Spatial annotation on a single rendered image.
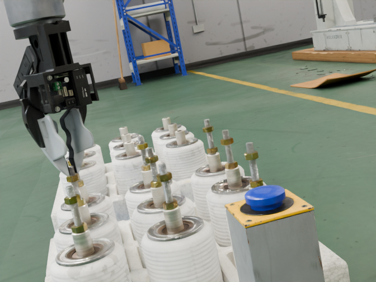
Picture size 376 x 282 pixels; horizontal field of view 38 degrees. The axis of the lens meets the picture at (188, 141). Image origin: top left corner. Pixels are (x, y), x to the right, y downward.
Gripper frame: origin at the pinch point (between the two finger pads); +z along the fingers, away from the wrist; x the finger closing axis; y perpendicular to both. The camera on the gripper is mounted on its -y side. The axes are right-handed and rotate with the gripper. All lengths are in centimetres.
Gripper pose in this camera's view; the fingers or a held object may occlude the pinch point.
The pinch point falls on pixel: (67, 164)
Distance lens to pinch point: 80.4
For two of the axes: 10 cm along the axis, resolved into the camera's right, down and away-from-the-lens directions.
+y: 6.2, 0.3, -7.9
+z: 2.0, 9.6, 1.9
